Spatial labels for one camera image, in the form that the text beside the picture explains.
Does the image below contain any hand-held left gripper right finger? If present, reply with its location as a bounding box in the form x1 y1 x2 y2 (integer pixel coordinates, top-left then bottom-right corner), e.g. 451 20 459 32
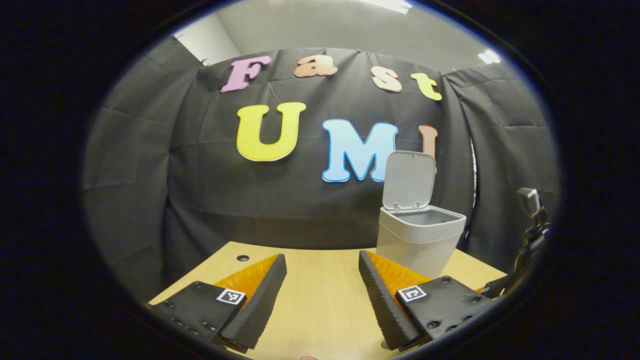
358 250 497 352

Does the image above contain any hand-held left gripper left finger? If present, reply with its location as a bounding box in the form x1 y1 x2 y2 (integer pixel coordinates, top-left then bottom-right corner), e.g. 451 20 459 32
150 253 289 355

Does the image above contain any grey desktop garbage bin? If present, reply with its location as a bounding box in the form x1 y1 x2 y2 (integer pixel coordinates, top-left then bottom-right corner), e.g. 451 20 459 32
376 150 467 281

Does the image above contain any wooden desktop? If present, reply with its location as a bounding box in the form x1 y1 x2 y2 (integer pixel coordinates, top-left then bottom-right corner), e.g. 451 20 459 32
149 241 508 360

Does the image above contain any large ceiling light panel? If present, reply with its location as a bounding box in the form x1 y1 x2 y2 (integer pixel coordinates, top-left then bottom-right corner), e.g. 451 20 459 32
360 0 413 15

